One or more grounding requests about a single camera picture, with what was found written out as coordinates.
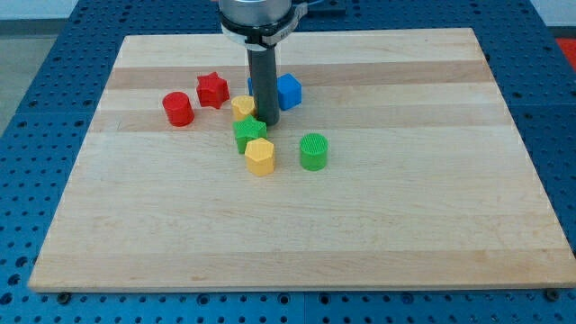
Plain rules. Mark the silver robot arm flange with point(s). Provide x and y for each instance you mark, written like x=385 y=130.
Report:
x=259 y=25

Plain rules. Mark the red star block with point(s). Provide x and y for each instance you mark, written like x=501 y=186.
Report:
x=212 y=90

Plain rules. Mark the green star block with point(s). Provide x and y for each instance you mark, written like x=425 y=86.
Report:
x=246 y=130

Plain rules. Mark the small blue block behind rod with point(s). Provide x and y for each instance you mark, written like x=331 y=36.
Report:
x=250 y=86

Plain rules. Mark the green cylinder block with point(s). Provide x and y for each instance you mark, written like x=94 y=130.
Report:
x=314 y=151

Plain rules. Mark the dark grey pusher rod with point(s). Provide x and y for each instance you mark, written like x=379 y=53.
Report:
x=262 y=68

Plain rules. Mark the red cylinder block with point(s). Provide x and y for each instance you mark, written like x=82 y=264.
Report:
x=178 y=109

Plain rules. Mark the wooden board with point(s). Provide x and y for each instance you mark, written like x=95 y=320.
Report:
x=428 y=185

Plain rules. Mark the yellow heart block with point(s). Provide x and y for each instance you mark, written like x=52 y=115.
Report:
x=242 y=107

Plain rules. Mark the blue cube block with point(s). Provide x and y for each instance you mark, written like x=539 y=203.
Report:
x=289 y=92

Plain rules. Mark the yellow hexagon block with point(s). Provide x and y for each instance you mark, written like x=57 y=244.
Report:
x=260 y=157

